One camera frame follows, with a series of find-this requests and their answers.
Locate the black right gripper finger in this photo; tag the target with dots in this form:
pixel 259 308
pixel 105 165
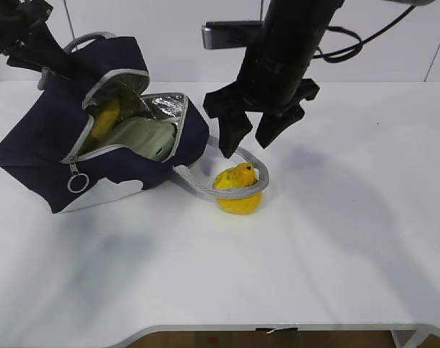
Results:
pixel 234 125
pixel 272 125

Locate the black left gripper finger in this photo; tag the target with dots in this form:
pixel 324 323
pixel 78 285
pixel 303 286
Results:
pixel 60 61

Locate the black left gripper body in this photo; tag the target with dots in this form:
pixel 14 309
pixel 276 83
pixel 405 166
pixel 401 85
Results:
pixel 24 36

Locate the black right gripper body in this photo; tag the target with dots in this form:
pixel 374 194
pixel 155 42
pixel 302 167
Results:
pixel 235 97

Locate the yellow toy pear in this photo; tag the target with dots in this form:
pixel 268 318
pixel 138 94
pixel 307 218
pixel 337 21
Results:
pixel 242 176

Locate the green lidded glass container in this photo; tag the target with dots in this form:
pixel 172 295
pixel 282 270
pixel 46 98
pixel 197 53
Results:
pixel 151 139

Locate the yellow toy banana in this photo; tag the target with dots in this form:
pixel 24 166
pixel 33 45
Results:
pixel 106 118

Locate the navy blue lunch bag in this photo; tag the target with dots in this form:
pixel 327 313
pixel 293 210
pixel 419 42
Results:
pixel 51 152

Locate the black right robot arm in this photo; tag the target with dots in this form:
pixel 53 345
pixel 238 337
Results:
pixel 271 78

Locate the black tape on table edge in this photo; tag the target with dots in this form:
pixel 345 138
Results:
pixel 274 330

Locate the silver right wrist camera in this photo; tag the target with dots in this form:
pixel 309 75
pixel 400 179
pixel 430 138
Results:
pixel 230 34

